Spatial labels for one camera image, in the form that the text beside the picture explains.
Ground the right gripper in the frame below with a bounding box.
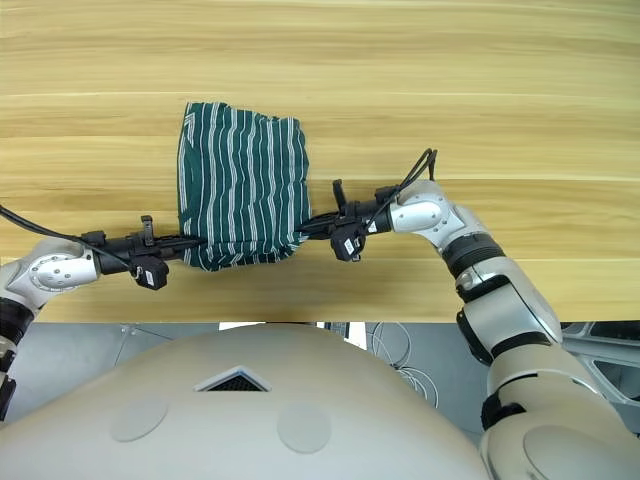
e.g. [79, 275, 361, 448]
[329, 179, 402, 235]

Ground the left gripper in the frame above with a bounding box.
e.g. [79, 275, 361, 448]
[81, 214, 174, 277]

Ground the green striped T-shirt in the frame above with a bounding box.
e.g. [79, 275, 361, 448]
[177, 101, 314, 273]

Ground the robot body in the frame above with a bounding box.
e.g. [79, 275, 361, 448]
[0, 321, 495, 480]

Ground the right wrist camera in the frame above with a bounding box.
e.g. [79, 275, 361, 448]
[329, 225, 368, 263]

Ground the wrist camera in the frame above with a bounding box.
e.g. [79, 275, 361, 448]
[129, 256, 170, 291]
[329, 225, 368, 263]

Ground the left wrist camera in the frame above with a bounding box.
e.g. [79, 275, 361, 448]
[129, 256, 170, 291]

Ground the black cable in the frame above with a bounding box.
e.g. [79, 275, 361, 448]
[370, 147, 439, 222]
[0, 203, 135, 274]

